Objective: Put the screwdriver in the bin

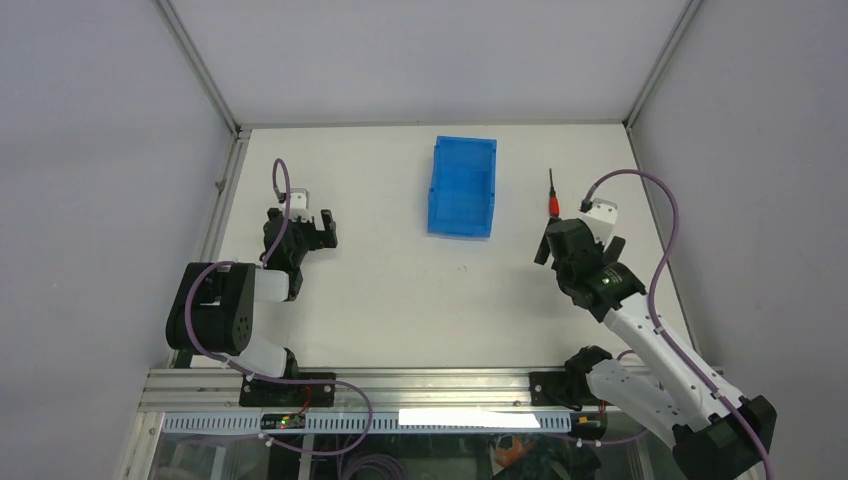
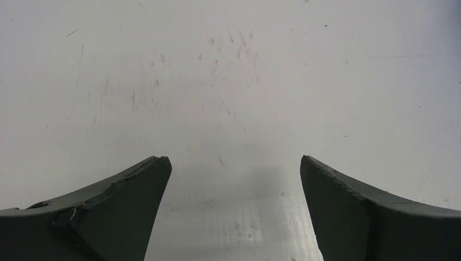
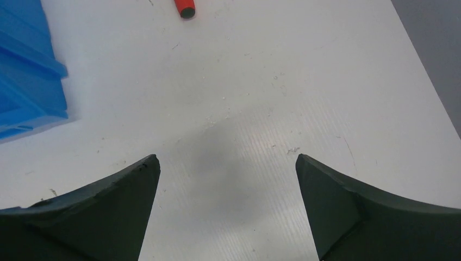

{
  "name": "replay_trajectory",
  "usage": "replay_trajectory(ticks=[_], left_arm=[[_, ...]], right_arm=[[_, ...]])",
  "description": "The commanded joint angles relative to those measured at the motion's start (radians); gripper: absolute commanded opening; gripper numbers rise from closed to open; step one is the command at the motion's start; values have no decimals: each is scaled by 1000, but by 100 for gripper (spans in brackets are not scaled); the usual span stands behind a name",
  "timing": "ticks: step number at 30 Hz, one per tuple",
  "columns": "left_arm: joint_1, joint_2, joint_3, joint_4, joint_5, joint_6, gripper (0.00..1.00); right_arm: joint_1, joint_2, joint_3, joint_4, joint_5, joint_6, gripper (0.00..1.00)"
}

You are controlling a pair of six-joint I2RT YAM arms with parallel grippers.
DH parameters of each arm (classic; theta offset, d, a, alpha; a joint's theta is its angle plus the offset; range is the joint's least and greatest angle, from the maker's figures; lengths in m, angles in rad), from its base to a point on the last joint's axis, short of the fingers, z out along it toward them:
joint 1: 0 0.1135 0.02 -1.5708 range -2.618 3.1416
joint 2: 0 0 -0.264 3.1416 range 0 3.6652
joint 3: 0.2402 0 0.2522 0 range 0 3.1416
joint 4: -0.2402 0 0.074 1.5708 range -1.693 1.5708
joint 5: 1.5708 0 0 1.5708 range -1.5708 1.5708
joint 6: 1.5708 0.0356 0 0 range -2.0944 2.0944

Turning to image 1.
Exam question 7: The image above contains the purple cable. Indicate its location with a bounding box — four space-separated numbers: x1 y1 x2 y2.
184 158 374 458
580 169 775 480

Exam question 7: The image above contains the aluminium frame rail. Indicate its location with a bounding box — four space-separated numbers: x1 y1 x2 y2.
135 367 664 415

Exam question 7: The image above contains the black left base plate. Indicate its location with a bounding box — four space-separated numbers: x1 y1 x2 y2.
238 371 336 409

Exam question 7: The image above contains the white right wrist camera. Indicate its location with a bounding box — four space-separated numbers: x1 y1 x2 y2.
580 198 618 246

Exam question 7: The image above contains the white slotted cable duct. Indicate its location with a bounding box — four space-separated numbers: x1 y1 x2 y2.
162 408 597 436

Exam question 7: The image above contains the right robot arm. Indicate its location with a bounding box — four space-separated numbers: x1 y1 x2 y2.
535 217 777 479

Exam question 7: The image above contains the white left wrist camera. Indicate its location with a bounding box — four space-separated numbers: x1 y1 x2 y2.
278 188 314 223

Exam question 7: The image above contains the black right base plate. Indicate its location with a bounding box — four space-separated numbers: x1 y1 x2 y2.
528 370 601 411

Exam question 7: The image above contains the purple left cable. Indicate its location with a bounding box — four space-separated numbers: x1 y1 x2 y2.
184 158 374 458

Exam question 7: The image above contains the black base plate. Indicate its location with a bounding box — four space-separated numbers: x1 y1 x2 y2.
528 370 601 411
238 371 336 409

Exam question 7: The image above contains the blue plastic bin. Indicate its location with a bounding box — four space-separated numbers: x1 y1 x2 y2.
427 136 497 239

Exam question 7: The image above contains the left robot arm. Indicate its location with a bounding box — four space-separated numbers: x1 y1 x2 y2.
165 208 338 406

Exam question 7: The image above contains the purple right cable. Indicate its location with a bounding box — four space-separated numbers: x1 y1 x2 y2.
580 169 775 480

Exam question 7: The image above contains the red black screwdriver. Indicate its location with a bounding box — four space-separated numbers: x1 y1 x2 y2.
548 169 560 218

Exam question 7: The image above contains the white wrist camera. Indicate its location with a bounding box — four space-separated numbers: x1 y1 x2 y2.
580 198 618 246
278 188 314 223

